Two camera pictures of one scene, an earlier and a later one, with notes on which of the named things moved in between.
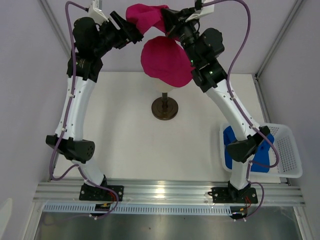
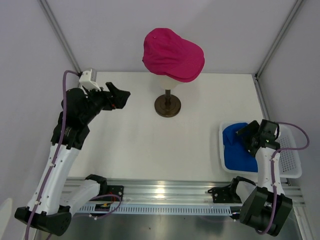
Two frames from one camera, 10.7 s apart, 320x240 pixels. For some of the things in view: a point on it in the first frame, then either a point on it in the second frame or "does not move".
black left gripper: [123, 37] -> [120, 97]
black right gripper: [174, 20] -> [252, 127]
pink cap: [145, 16] -> [166, 52]
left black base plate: [89, 193] does not move
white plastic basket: [284, 158] does not move
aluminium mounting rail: [284, 191] does not move
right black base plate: [231, 195] does not move
